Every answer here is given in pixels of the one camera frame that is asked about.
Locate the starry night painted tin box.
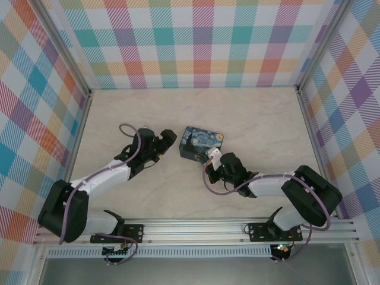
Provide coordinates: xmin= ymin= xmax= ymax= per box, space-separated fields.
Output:
xmin=178 ymin=126 xmax=226 ymax=164

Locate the small circuit board with lights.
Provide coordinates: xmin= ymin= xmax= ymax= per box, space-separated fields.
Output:
xmin=273 ymin=243 xmax=292 ymax=255

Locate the grey metal panel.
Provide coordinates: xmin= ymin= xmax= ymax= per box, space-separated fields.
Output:
xmin=38 ymin=256 xmax=357 ymax=285

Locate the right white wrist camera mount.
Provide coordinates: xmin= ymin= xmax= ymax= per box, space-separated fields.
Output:
xmin=206 ymin=147 xmax=223 ymax=170

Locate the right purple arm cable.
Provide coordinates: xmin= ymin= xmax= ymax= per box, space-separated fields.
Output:
xmin=202 ymin=160 xmax=331 ymax=262

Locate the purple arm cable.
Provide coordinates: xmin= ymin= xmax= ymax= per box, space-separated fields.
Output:
xmin=202 ymin=160 xmax=331 ymax=262
xmin=59 ymin=123 xmax=142 ymax=266

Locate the long aluminium base rail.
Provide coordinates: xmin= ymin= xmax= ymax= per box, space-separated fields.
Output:
xmin=32 ymin=218 xmax=360 ymax=246

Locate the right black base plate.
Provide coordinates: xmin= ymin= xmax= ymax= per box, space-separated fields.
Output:
xmin=248 ymin=221 xmax=303 ymax=243

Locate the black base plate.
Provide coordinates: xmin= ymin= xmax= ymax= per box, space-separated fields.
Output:
xmin=248 ymin=221 xmax=303 ymax=243
xmin=90 ymin=224 xmax=145 ymax=245

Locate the aluminium table edge rail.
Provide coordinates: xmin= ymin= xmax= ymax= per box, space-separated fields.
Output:
xmin=52 ymin=88 xmax=94 ymax=223

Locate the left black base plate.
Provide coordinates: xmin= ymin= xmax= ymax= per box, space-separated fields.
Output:
xmin=90 ymin=224 xmax=145 ymax=245

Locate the white slotted cable duct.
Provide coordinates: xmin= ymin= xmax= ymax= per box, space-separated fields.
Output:
xmin=47 ymin=245 xmax=274 ymax=258

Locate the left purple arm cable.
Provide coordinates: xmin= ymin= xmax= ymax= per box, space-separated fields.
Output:
xmin=59 ymin=123 xmax=142 ymax=266

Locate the aluminium frame post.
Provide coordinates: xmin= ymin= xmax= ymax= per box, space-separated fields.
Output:
xmin=37 ymin=0 xmax=93 ymax=96
xmin=296 ymin=0 xmax=351 ymax=90

